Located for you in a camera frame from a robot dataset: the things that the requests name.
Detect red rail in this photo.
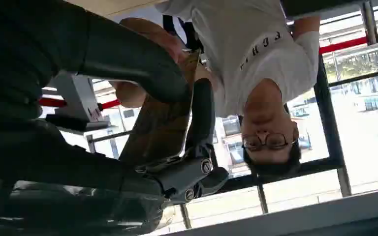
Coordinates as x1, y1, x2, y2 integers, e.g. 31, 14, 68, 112
39, 29, 378, 112

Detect pale grey box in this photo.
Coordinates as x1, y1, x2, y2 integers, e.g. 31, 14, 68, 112
45, 71, 113, 133

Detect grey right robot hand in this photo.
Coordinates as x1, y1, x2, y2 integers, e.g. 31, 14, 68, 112
0, 0, 229, 236

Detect person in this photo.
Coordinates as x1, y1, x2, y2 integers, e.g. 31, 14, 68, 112
156, 0, 322, 178

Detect grey metal post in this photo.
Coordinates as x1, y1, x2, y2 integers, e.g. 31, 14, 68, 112
360, 0, 378, 46

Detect black window frame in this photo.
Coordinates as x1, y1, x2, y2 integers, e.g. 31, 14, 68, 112
218, 54, 378, 198

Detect pale desk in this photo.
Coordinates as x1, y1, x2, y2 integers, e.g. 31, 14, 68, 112
65, 0, 167, 18

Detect person's eyeglasses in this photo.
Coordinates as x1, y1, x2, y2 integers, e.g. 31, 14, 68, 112
242, 131, 298, 152

